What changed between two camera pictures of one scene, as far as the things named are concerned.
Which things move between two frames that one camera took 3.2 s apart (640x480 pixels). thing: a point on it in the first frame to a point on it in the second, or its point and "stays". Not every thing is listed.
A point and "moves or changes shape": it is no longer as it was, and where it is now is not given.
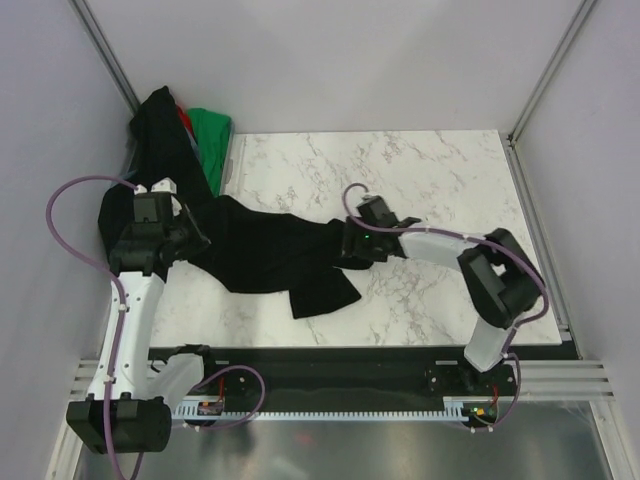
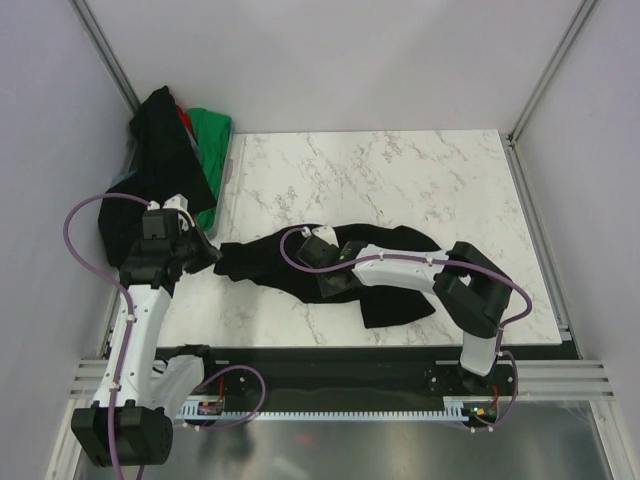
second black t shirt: (159, 148) stays
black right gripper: (353, 231) to (327, 288)
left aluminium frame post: (104, 51) stays
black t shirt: (252, 250) moves or changes shape
